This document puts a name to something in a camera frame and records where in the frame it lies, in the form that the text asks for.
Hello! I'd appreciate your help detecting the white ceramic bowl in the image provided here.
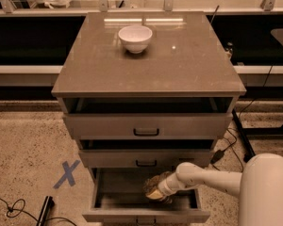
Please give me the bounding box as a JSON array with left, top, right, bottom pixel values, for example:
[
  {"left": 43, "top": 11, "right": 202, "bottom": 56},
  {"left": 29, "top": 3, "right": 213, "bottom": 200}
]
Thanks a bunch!
[{"left": 118, "top": 25, "right": 153, "bottom": 54}]

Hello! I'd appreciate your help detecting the bottom grey drawer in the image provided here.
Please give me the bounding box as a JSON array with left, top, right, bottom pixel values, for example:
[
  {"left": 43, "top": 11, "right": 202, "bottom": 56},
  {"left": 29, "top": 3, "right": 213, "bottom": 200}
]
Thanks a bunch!
[{"left": 82, "top": 167, "right": 210, "bottom": 225}]

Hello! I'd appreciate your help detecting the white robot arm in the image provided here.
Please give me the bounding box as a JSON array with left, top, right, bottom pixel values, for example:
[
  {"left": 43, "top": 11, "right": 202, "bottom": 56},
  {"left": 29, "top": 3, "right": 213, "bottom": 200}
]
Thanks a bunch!
[{"left": 143, "top": 153, "right": 283, "bottom": 226}]

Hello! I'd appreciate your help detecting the black power adapter with cable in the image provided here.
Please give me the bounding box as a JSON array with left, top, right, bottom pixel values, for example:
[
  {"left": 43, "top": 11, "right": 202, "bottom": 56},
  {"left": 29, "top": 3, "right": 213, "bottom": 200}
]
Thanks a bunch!
[{"left": 210, "top": 128, "right": 244, "bottom": 170}]

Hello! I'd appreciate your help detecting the blue tape cross mark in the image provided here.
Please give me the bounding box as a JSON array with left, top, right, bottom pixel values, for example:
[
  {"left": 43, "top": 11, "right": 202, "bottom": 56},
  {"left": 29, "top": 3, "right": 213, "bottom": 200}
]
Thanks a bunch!
[{"left": 54, "top": 160, "right": 80, "bottom": 189}]

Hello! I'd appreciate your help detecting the black stand leg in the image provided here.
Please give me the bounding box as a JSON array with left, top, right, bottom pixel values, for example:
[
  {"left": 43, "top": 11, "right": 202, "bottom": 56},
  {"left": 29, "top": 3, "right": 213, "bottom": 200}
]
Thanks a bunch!
[{"left": 232, "top": 110, "right": 256, "bottom": 162}]

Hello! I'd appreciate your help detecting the black device on floor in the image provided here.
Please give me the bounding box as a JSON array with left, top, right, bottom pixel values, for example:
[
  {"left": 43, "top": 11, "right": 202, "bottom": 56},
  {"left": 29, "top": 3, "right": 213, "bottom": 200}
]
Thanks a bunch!
[{"left": 36, "top": 196, "right": 55, "bottom": 226}]

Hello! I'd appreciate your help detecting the grey drawer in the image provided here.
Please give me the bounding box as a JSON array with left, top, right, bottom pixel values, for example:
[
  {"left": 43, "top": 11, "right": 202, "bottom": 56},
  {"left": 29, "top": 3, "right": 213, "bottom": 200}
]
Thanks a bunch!
[
  {"left": 58, "top": 97, "right": 234, "bottom": 140},
  {"left": 82, "top": 167, "right": 210, "bottom": 225},
  {"left": 79, "top": 139, "right": 214, "bottom": 168}
]

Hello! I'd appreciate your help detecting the middle grey drawer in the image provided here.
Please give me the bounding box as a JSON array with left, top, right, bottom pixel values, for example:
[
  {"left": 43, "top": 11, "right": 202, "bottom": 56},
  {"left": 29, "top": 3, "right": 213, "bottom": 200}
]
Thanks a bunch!
[{"left": 79, "top": 139, "right": 214, "bottom": 168}]

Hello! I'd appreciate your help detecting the clear plastic water bottle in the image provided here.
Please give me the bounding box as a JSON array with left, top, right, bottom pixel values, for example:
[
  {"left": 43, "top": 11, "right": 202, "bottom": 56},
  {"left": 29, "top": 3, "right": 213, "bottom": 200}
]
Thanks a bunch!
[{"left": 142, "top": 175, "right": 170, "bottom": 202}]

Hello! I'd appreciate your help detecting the top grey drawer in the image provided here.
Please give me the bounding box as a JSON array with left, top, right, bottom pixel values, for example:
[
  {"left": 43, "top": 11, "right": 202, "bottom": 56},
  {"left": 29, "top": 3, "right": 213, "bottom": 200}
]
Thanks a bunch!
[{"left": 58, "top": 97, "right": 234, "bottom": 140}]

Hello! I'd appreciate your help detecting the grey drawer cabinet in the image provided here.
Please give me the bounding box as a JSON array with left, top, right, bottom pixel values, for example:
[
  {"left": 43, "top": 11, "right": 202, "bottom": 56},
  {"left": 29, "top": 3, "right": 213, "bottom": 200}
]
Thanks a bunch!
[{"left": 51, "top": 11, "right": 247, "bottom": 226}]

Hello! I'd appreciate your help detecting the black floor cable left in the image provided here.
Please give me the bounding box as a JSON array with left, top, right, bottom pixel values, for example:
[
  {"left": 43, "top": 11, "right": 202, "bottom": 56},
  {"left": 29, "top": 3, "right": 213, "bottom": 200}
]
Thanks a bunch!
[{"left": 0, "top": 192, "right": 78, "bottom": 226}]

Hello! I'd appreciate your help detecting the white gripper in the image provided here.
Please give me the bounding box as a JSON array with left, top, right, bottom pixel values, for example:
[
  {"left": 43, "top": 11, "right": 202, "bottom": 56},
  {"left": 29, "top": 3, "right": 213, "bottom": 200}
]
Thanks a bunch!
[{"left": 146, "top": 171, "right": 181, "bottom": 201}]

